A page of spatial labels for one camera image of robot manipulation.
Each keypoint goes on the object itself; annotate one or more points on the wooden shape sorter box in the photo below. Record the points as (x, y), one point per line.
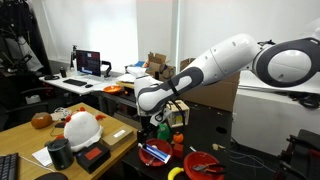
(179, 113)

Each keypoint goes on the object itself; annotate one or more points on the red bowl with ball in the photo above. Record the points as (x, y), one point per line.
(162, 145)

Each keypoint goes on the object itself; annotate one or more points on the red cube block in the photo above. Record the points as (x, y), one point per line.
(178, 150)

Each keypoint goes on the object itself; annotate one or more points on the black box red label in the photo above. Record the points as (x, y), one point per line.
(92, 157)

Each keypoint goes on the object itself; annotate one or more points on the white plush chicken toy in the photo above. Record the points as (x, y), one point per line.
(81, 129)

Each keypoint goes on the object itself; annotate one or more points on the small open cardboard box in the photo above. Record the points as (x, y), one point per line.
(158, 67)

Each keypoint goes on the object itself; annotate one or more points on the large cardboard box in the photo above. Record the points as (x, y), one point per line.
(220, 95)

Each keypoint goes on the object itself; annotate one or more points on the brown cardboard flat box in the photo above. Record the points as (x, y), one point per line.
(118, 137)

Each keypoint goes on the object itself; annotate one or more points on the red handled pliers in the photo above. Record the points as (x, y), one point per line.
(208, 168)

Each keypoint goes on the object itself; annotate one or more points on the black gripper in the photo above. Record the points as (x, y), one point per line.
(146, 129)

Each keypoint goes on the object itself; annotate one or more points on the green toy figure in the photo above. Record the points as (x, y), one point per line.
(163, 132)

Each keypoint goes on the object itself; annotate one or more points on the blue and white tube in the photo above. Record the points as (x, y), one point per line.
(160, 155)

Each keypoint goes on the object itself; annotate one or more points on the black cylinder speaker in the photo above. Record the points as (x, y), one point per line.
(60, 153)

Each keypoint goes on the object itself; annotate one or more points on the orange bowl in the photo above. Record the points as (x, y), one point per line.
(114, 89)

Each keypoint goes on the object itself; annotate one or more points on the orange ball toy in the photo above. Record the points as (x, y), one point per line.
(178, 137)

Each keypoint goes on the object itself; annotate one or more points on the computer monitor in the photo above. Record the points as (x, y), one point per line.
(88, 62)

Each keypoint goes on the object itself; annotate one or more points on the black keyboard corner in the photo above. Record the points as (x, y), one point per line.
(9, 167)

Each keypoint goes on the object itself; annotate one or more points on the red bowl with pliers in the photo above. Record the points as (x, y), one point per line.
(202, 158)

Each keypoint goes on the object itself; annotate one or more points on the black keyboard on desk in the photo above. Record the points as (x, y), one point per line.
(75, 82)

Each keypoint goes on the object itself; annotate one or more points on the yellow banana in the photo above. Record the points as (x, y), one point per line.
(173, 172)

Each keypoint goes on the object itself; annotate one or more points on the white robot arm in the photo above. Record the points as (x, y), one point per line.
(282, 65)

